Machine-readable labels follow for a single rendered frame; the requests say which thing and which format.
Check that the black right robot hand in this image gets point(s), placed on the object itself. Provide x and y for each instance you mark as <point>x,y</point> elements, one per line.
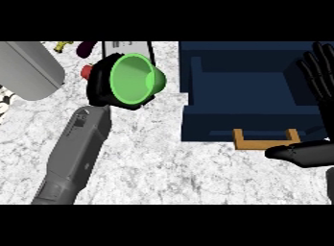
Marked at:
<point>333,105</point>

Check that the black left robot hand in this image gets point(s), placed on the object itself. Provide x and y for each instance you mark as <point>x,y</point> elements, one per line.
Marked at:
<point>97,84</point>

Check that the green cup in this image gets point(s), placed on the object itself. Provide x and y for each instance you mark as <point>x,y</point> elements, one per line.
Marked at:
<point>135,79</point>

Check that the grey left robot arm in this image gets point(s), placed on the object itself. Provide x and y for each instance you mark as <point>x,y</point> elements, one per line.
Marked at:
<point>75,153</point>

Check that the navy blue drawer front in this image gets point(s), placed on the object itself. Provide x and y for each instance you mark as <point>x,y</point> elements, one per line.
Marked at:
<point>250,123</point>

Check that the navy blue drawer cabinet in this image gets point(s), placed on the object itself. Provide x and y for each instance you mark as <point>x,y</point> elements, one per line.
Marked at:
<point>250,61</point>

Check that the red round object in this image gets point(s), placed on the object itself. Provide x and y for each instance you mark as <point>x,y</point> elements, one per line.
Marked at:
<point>85,72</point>

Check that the dark purple eggplant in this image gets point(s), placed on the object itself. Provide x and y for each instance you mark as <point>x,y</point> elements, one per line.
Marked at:
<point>85,48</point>

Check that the white black-edged box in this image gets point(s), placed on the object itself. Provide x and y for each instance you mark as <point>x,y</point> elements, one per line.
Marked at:
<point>125,48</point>

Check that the yellow small object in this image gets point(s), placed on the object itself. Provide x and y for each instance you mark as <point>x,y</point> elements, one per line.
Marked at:
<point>62,46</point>

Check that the grey rounded appliance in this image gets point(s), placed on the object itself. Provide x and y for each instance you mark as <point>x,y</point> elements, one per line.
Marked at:
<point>20,68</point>

